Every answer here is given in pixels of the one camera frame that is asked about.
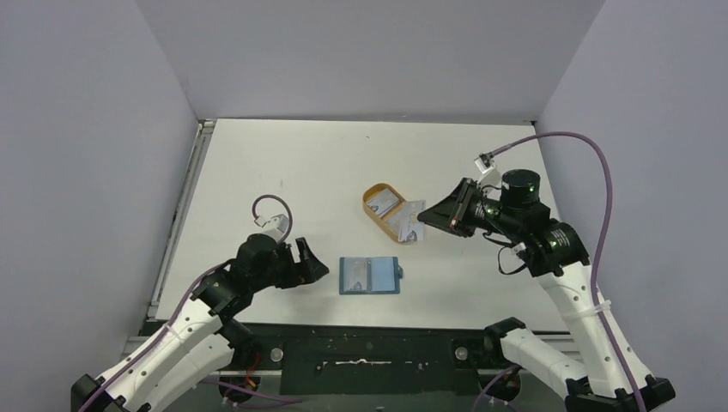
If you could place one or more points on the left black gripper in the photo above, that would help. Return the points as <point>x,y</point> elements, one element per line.
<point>308,270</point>

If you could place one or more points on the aluminium frame rail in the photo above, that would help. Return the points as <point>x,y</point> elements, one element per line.
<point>205,130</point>

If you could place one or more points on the blue leather card holder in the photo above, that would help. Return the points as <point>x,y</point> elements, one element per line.
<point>384,274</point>

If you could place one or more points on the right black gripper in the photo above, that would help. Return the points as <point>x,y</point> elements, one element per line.
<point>468,207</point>

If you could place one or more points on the yellow oval tray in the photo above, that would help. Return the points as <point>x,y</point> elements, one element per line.
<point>379,221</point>

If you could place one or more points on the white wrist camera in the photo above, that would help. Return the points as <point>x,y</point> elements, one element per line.
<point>486,168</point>
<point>277,228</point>

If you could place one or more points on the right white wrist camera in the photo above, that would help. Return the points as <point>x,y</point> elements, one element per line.
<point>486,168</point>

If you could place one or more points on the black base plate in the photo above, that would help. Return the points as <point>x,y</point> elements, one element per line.
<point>346,360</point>

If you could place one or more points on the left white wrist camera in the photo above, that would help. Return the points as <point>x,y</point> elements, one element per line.
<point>277,228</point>

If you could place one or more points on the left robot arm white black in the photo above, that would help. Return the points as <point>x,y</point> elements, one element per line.
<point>202,335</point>

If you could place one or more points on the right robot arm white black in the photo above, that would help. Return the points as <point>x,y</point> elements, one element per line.
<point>609,376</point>

